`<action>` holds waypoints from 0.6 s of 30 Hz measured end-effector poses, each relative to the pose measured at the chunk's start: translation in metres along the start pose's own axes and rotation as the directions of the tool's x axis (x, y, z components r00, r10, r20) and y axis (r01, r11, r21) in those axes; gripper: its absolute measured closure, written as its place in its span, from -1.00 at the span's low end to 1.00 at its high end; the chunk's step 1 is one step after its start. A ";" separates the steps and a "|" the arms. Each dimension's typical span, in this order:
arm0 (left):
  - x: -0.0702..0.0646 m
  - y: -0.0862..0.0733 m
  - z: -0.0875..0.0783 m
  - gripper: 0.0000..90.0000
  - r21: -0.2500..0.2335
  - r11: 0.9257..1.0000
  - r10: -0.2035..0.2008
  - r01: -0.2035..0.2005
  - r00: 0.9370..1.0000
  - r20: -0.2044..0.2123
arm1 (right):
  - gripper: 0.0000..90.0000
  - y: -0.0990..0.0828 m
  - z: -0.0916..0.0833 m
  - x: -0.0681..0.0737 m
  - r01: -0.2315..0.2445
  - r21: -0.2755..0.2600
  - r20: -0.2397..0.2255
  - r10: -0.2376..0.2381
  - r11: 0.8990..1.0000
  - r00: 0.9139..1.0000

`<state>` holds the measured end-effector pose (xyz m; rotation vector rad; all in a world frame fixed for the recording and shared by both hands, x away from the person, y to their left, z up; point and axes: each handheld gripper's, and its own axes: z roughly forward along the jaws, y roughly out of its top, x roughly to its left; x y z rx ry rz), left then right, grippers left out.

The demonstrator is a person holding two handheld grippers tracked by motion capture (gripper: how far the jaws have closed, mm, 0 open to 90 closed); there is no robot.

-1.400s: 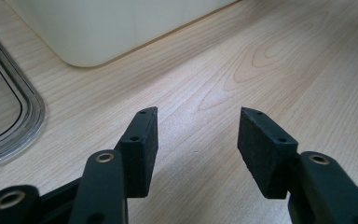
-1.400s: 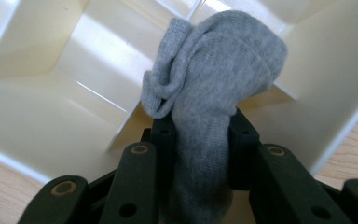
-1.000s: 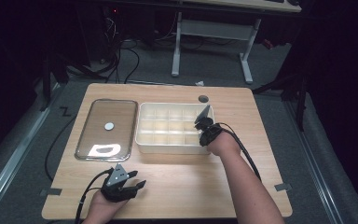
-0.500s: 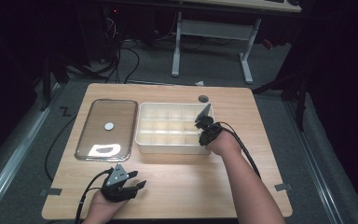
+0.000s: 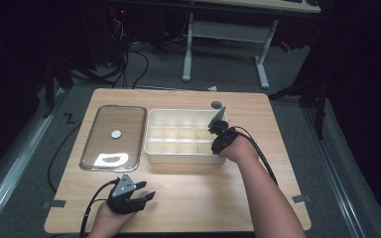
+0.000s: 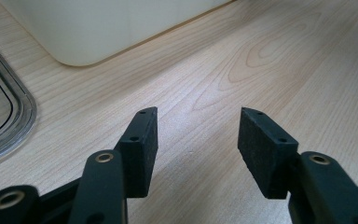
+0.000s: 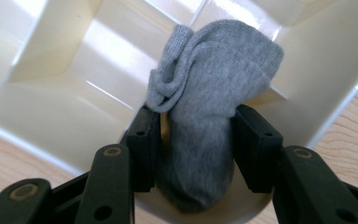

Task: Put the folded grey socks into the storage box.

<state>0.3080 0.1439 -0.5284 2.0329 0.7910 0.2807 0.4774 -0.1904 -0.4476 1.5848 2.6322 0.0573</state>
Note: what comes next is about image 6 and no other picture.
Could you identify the clear plastic box lid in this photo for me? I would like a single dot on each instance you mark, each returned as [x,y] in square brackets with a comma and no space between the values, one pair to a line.
[18,102]

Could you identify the white compartment storage box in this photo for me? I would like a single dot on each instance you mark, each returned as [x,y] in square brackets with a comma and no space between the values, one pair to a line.
[105,28]

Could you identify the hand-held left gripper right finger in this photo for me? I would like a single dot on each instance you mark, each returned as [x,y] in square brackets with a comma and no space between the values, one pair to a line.
[265,149]

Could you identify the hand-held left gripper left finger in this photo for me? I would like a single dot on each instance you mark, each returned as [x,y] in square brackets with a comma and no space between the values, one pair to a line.
[140,152]

